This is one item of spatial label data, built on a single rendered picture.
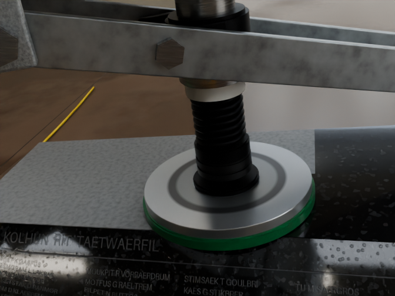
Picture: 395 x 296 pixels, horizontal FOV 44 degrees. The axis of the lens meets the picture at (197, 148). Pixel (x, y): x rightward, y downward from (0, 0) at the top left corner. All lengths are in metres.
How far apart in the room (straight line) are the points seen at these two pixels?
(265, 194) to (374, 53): 0.20
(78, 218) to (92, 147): 0.21
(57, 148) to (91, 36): 0.42
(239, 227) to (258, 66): 0.17
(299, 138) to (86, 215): 0.34
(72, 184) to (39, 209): 0.07
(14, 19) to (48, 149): 0.46
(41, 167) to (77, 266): 0.24
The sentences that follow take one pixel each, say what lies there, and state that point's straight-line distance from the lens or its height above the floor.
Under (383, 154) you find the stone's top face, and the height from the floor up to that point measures 0.80.
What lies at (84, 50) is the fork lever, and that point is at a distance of 0.48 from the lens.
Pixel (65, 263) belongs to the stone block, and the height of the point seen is 0.77.
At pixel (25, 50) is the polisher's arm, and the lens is 0.45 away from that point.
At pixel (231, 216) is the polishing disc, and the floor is 0.83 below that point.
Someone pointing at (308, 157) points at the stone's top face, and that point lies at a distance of 0.72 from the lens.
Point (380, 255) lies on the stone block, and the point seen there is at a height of 0.79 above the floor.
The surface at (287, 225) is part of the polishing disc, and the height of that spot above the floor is 0.82.
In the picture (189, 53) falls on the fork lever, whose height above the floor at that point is 1.02.
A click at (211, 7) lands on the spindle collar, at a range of 0.52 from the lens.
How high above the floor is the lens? 1.15
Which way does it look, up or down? 27 degrees down
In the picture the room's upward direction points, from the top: 8 degrees counter-clockwise
